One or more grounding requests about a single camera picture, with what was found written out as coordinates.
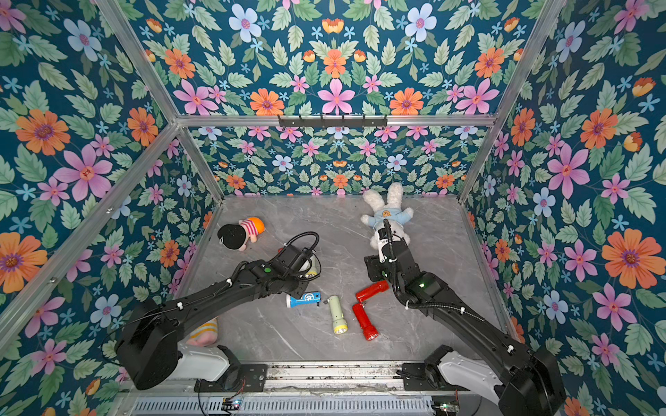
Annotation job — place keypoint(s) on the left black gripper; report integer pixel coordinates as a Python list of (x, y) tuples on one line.
[(303, 288)]

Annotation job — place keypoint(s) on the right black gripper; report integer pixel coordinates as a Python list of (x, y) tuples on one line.
[(392, 252)]

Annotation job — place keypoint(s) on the blue flashlight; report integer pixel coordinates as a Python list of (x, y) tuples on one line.
[(308, 298)]

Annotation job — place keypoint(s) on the red flashlight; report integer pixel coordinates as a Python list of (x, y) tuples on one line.
[(378, 287), (368, 329)]

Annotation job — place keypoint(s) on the pale green flashlight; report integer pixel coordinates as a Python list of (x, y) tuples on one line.
[(339, 324), (313, 272)]

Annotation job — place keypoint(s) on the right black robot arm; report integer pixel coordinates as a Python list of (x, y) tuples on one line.
[(517, 379)]

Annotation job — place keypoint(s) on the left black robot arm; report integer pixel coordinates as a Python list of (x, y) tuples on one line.
[(153, 348)]

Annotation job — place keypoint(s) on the white bunny plush blue shirt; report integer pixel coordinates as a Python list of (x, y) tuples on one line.
[(389, 208)]

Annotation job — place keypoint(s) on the black-haired striped plush doll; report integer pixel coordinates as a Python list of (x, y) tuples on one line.
[(236, 237)]

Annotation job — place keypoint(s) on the pink pig plush striped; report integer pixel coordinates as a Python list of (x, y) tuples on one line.
[(205, 335)]

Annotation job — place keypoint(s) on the white vent grille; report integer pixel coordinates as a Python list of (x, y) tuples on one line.
[(287, 405)]

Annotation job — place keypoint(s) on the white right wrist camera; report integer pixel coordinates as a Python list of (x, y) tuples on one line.
[(383, 250)]

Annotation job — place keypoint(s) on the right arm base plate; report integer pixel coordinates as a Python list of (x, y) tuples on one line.
[(418, 376)]

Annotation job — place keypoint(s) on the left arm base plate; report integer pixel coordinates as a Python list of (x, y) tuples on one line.
[(242, 378)]

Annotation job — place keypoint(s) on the black hook rail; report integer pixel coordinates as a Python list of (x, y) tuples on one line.
[(352, 121)]

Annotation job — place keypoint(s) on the aluminium frame corner post left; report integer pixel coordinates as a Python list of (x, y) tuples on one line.
[(119, 24)]

